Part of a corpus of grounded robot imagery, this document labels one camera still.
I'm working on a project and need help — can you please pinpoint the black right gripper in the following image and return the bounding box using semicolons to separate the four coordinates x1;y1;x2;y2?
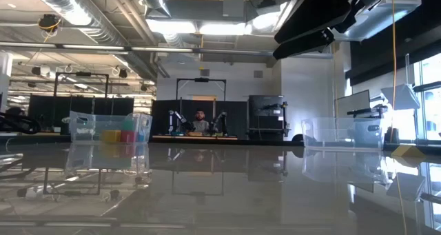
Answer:
272;0;398;61

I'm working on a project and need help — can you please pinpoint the yellow wooden cube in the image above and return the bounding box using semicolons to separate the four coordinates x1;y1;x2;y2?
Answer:
391;144;427;159
101;130;122;143

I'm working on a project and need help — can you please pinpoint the red wooden cube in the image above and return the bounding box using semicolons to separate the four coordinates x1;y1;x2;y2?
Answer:
120;130;137;143

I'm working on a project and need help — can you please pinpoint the grey junction box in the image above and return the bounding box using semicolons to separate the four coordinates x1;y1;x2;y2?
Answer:
222;0;246;19

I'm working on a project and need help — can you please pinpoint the ceiling light panel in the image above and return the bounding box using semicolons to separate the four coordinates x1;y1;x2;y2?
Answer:
198;21;249;36
145;19;197;35

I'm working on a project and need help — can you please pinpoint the computer monitor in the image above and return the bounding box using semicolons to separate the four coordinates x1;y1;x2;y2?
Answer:
334;89;372;119

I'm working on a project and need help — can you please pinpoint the black equipment cart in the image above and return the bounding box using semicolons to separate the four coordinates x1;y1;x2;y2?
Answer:
247;94;290;142

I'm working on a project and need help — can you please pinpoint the black desk equipment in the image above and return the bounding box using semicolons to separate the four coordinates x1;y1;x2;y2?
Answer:
347;104;389;119

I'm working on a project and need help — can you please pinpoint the clear plastic bin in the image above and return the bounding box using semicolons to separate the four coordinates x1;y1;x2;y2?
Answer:
68;110;154;145
300;116;386;150

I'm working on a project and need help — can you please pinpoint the grey horizontal pipe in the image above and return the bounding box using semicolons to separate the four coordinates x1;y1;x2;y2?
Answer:
0;41;334;60

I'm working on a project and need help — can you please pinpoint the white angled panel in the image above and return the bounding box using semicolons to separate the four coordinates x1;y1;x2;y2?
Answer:
380;83;422;111

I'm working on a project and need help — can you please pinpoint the black partition panel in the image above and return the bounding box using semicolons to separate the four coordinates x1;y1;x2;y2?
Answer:
26;94;135;136
151;99;249;139

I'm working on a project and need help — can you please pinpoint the person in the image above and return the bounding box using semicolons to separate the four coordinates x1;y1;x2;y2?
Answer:
191;110;211;132
5;106;27;117

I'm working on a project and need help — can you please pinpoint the distant wooden table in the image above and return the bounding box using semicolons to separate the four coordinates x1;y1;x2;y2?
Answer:
151;134;239;141

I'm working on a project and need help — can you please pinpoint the glossy white work board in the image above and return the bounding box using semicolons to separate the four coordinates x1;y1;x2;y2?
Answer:
0;141;441;235

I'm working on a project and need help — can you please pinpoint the yellow hanging cable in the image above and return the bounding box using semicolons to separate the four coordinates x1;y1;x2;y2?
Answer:
391;0;398;143

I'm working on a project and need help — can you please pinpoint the black gantry frame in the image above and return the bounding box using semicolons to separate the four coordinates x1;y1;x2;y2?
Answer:
175;77;227;102

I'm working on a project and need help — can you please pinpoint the silver round duct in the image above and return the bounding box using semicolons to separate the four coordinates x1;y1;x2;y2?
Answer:
139;0;172;18

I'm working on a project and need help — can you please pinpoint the large spiral duct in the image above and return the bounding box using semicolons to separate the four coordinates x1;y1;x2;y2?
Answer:
29;0;130;47

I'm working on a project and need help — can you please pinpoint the black yellow cord reel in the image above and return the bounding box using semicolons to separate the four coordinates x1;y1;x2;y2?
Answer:
37;13;63;33

